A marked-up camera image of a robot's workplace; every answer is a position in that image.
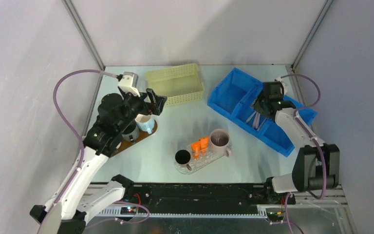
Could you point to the light blue toothbrush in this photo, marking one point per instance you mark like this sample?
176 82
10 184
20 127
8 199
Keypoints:
250 117

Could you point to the brown mug black inside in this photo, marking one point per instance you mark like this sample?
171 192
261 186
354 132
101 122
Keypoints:
183 158

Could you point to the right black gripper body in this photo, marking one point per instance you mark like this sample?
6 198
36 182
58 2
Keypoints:
259 105

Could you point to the pink mug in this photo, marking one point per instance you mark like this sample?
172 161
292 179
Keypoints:
219 143

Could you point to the blue plastic divided bin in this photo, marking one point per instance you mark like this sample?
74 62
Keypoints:
233 97

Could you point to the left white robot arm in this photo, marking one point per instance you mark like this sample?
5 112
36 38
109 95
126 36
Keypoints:
67 212

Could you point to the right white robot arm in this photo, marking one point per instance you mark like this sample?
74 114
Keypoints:
317 164

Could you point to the light blue mug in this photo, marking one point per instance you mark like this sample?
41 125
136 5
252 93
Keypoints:
145 123

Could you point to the clear textured oval tray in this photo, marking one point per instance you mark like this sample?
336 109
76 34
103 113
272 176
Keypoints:
195 165

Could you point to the dark grey mug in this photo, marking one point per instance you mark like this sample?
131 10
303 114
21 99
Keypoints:
131 134

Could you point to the orange toothpaste tube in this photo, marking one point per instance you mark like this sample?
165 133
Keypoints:
195 148
204 141

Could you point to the yellow perforated plastic basket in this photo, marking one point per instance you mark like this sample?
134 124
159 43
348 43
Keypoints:
180 84

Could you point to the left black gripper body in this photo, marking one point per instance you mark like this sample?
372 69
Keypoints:
134 105

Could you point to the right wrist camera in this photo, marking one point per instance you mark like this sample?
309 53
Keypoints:
284 85

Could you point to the clear textured plastic box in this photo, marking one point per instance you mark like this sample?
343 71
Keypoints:
203 157

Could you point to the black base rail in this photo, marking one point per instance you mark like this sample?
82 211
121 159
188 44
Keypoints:
203 198

